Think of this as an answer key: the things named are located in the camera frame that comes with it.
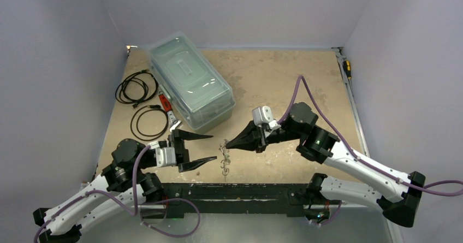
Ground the metal key organizer plate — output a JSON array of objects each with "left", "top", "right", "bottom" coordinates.
[{"left": 219, "top": 139, "right": 231, "bottom": 183}]

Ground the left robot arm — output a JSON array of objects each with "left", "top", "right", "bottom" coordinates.
[{"left": 33, "top": 129, "right": 215, "bottom": 242}]

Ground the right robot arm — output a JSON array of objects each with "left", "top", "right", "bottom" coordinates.
[{"left": 225, "top": 102, "right": 425, "bottom": 228}]

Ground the clear plastic storage box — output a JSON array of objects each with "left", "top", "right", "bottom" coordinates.
[{"left": 142, "top": 32, "right": 235, "bottom": 134}]

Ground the yellow black screwdriver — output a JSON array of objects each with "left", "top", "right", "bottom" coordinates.
[{"left": 342, "top": 60, "right": 352, "bottom": 80}]

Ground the red handled adjustable wrench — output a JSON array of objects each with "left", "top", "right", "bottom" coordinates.
[{"left": 158, "top": 93, "right": 182, "bottom": 132}]

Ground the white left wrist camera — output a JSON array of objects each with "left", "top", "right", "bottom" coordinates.
[{"left": 148, "top": 141, "right": 177, "bottom": 168}]

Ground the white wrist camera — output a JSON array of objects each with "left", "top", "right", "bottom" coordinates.
[
  {"left": 252, "top": 105, "right": 281, "bottom": 132},
  {"left": 148, "top": 141, "right": 177, "bottom": 168}
]

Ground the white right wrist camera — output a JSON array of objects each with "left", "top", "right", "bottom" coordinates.
[{"left": 252, "top": 105, "right": 281, "bottom": 132}]

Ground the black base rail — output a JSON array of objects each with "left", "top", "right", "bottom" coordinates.
[{"left": 142, "top": 183, "right": 339, "bottom": 218}]

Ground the black usb cable loop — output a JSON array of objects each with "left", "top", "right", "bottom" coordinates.
[{"left": 130, "top": 104, "right": 169, "bottom": 141}]

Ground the coiled black cable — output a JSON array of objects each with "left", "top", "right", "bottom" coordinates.
[{"left": 115, "top": 68, "right": 159, "bottom": 105}]

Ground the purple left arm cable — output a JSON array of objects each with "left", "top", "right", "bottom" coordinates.
[{"left": 33, "top": 145, "right": 153, "bottom": 243}]

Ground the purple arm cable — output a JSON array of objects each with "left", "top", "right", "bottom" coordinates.
[
  {"left": 33, "top": 145, "right": 153, "bottom": 243},
  {"left": 277, "top": 75, "right": 463, "bottom": 198}
]

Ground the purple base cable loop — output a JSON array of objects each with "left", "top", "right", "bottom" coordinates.
[{"left": 139, "top": 196, "right": 201, "bottom": 238}]

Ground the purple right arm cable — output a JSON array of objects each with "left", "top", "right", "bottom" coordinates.
[{"left": 277, "top": 75, "right": 463, "bottom": 198}]

